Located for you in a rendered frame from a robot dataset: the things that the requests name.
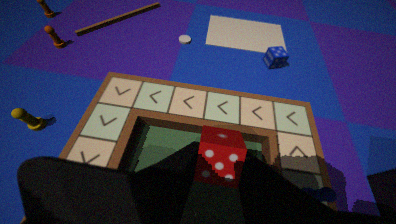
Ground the blue die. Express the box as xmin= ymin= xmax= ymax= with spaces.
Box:
xmin=263 ymin=46 xmax=289 ymax=69

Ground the yellow pawn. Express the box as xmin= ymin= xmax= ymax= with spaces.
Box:
xmin=11 ymin=108 xmax=46 ymax=131

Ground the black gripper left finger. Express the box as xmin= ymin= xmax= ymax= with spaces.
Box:
xmin=17 ymin=141 xmax=200 ymax=224

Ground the orange-brown game pawn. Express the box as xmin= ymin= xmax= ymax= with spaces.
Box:
xmin=36 ymin=0 xmax=56 ymax=18
xmin=44 ymin=26 xmax=67 ymax=49

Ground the brown wooden bar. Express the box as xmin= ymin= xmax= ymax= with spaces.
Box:
xmin=75 ymin=2 xmax=160 ymax=36

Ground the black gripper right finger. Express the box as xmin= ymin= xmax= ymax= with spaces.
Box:
xmin=238 ymin=151 xmax=396 ymax=224

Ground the red die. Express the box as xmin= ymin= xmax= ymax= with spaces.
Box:
xmin=194 ymin=125 xmax=247 ymax=189

